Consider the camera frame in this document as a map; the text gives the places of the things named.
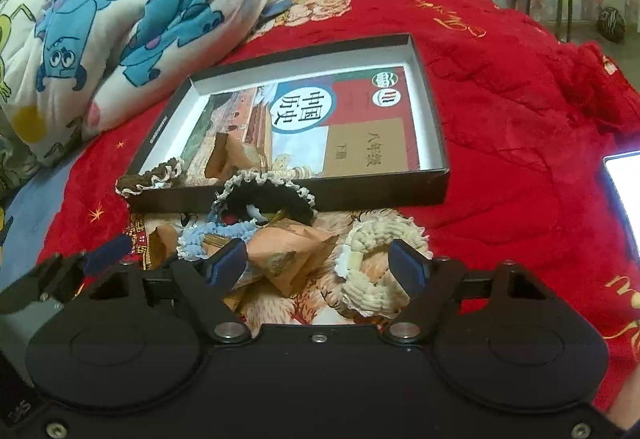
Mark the dark green patterned cloth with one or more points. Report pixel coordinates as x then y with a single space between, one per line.
12 164

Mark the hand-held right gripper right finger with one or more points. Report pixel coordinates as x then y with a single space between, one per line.
407 269

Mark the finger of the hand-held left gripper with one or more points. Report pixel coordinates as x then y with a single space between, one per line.
107 251
35 284

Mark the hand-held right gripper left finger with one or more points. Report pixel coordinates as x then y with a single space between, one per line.
227 264

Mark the cream scrunchie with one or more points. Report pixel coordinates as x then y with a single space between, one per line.
372 299

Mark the smartphone with lit screen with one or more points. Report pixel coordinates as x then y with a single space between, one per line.
627 199

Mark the red bear printed blanket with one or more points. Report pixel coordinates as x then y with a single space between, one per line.
500 119

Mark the brown patterned ball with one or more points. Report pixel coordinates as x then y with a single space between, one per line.
611 24

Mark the brown scrunchie with white trim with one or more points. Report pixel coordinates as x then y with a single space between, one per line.
150 176

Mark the cartoon monster printed blanket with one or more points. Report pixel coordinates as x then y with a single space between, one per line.
125 19

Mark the brown paper packets in box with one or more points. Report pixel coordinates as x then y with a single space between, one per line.
350 119

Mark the black scrunchie with white trim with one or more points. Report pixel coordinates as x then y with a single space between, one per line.
280 201

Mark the black shallow cardboard box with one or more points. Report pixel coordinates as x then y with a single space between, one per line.
431 119

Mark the brown paper snack packet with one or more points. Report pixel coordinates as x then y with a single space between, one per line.
290 254
235 159
162 244

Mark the light blue scrunchie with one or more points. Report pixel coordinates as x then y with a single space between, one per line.
200 236

